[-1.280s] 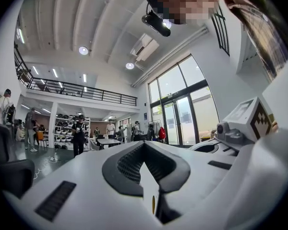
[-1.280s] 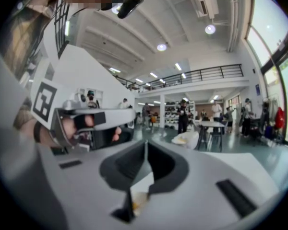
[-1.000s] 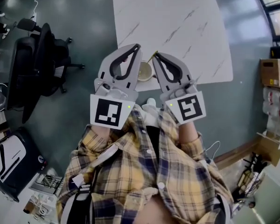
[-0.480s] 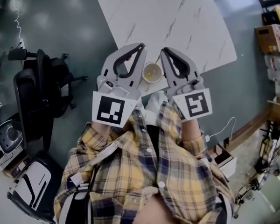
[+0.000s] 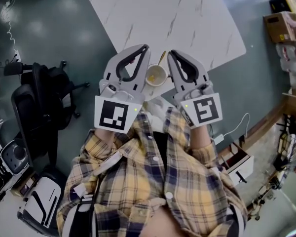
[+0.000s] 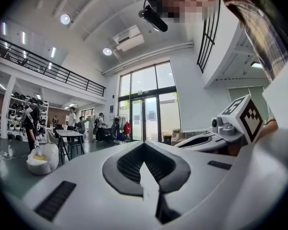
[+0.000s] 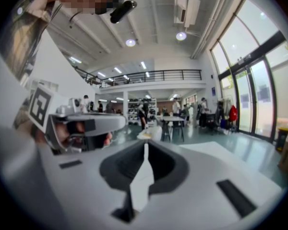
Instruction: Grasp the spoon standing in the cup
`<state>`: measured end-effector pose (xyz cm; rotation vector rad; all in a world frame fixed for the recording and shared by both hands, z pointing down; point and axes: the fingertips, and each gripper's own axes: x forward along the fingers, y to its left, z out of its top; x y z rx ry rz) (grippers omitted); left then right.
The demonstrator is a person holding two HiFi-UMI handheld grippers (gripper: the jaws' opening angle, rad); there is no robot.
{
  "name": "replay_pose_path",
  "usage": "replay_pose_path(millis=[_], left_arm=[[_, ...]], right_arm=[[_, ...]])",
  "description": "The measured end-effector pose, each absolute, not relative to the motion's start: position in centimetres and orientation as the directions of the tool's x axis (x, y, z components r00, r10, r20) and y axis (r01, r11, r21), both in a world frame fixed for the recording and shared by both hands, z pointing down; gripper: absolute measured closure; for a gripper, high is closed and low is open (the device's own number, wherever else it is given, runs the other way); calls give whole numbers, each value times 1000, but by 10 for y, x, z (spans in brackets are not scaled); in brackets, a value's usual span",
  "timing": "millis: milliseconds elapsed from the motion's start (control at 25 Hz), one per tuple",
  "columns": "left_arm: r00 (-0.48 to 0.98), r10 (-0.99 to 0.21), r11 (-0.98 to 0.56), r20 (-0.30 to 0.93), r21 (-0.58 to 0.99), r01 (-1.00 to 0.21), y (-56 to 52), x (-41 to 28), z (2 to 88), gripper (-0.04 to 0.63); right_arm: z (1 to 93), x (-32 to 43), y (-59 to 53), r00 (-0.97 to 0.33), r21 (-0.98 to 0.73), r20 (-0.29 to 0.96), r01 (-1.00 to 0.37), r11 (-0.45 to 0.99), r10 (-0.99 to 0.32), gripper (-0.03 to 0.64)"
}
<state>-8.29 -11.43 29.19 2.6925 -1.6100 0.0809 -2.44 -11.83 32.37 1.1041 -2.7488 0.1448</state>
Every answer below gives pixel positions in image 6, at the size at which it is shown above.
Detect black grid window frame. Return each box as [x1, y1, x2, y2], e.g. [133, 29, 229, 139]
[196, 7, 222, 74]

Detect person's right hand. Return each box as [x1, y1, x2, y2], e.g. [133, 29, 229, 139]
[213, 141, 243, 157]

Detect black head-worn camera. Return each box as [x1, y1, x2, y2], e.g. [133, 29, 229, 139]
[138, 0, 169, 33]

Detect white foam seat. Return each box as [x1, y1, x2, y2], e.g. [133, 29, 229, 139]
[25, 143, 60, 176]

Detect black balcony railing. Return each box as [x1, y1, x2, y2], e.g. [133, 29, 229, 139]
[0, 36, 107, 98]

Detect black chair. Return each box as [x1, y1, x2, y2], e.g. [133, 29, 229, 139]
[67, 138, 85, 160]

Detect white shelf with helmets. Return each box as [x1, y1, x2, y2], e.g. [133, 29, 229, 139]
[6, 92, 50, 140]

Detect clothes rack with garments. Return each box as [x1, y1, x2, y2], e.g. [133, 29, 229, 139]
[110, 114, 132, 143]

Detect person's head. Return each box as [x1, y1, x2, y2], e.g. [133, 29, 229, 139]
[156, 0, 233, 23]

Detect person's right forearm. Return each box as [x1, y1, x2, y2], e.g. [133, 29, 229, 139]
[263, 117, 279, 135]

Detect grey table with black legs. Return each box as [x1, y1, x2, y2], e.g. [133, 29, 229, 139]
[54, 129, 85, 162]

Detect white ceiling air conditioner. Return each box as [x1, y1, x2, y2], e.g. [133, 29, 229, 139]
[112, 24, 145, 53]

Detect cardboard boxes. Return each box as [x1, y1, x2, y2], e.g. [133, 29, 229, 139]
[170, 128, 187, 146]

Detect white t-shirt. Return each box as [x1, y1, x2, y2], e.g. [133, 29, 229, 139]
[261, 46, 288, 138]

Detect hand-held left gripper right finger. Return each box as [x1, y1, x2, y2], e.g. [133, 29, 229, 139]
[144, 140, 236, 225]

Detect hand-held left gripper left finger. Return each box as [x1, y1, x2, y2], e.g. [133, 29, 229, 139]
[21, 140, 159, 230]

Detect glass entrance doors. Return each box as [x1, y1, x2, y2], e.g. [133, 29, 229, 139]
[118, 60, 181, 144]

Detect white ceiling pipes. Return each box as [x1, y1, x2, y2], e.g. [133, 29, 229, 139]
[101, 41, 194, 76]

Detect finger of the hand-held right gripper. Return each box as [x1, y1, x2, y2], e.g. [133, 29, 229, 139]
[174, 135, 231, 153]
[175, 131, 222, 146]

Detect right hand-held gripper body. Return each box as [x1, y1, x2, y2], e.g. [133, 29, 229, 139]
[210, 93, 265, 145]

